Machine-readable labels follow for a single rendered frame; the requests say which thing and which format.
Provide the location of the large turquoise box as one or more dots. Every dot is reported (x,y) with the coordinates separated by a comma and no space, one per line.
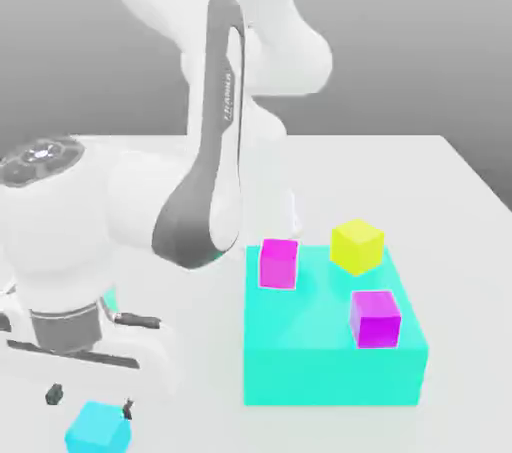
(320,365)

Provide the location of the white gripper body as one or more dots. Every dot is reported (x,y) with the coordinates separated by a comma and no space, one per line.
(80,365)

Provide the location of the small cyan cube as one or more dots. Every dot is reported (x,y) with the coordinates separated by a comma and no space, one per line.
(96,429)

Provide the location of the small magenta cube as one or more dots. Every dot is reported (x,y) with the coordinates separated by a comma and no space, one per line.
(278,266)

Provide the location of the small yellow cube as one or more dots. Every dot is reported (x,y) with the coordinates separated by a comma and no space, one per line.
(356,247)

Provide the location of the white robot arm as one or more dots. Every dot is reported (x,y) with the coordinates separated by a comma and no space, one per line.
(168,61)

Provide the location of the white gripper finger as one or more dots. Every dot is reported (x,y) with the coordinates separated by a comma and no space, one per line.
(54,394)
(128,411)

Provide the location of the small purple cube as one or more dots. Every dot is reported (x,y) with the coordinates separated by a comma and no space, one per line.
(376,321)

